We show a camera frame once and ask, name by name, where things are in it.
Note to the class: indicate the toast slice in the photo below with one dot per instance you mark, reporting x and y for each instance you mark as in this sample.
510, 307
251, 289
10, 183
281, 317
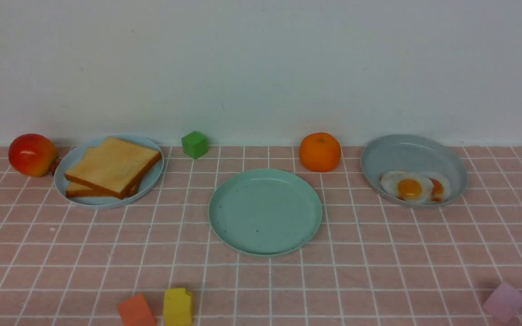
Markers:
79, 190
114, 166

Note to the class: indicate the fried egg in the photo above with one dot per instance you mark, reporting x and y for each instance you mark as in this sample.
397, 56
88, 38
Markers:
441, 188
410, 187

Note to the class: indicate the teal green plate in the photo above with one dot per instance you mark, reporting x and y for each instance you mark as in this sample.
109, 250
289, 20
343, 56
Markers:
265, 212

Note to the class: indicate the orange fruit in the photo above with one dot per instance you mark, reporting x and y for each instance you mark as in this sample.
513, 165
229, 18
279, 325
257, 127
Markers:
320, 152

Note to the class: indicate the green cube block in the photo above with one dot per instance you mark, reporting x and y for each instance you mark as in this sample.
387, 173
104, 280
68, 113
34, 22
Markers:
195, 144

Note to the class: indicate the light blue plate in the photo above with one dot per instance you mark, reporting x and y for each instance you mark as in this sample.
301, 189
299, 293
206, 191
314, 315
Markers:
148, 182

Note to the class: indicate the grey blue plate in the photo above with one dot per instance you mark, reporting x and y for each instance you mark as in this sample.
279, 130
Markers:
412, 154

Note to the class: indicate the yellow block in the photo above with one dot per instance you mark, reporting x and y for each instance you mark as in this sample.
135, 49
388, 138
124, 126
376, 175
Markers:
177, 307

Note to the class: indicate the orange block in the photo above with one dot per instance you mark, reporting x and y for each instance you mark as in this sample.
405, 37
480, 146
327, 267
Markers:
135, 311

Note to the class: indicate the red yellow apple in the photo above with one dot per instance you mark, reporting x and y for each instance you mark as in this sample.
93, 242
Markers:
33, 155

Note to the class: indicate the pink block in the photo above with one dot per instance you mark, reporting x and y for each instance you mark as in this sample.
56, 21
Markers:
504, 303

